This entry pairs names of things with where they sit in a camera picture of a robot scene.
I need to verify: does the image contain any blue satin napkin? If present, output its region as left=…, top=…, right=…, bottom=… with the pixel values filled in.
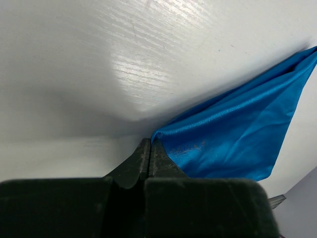
left=151, top=47, right=317, bottom=181

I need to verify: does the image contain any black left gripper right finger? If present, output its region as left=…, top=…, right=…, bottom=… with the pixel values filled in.
left=144, top=140, right=279, bottom=238

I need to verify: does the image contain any aluminium frame rail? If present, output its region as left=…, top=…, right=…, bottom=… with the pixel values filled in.
left=268, top=195, right=286, bottom=209

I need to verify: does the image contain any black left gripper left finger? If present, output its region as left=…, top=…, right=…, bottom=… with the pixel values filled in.
left=0, top=139, right=151, bottom=238

